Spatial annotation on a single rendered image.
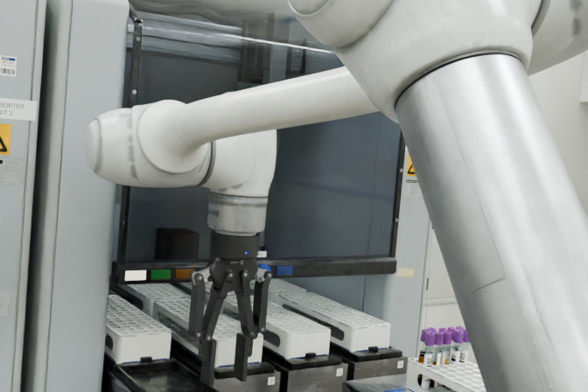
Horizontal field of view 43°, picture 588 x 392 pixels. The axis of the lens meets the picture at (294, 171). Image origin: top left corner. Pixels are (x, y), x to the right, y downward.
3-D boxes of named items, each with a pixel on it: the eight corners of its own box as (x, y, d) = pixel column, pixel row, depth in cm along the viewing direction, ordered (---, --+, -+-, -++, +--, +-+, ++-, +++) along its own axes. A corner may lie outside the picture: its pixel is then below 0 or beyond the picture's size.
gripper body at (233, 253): (248, 227, 121) (242, 284, 122) (199, 227, 116) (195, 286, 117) (271, 234, 115) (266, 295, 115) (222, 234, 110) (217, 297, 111)
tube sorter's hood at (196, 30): (38, 235, 168) (58, -52, 165) (270, 234, 201) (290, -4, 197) (117, 286, 125) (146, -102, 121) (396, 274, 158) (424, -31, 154)
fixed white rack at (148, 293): (101, 295, 184) (102, 270, 184) (140, 293, 189) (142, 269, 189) (146, 327, 159) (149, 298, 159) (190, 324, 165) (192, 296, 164)
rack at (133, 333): (67, 325, 155) (69, 297, 155) (115, 323, 160) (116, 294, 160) (116, 371, 130) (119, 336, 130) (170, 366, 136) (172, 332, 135)
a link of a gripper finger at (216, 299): (236, 272, 114) (228, 270, 113) (213, 344, 113) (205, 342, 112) (224, 267, 117) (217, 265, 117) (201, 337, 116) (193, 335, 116)
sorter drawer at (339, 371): (145, 316, 195) (148, 281, 194) (193, 312, 202) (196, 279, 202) (297, 418, 134) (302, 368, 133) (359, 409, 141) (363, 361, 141)
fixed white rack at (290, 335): (214, 325, 166) (217, 297, 166) (254, 321, 171) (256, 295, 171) (286, 366, 141) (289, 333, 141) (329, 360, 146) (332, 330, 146)
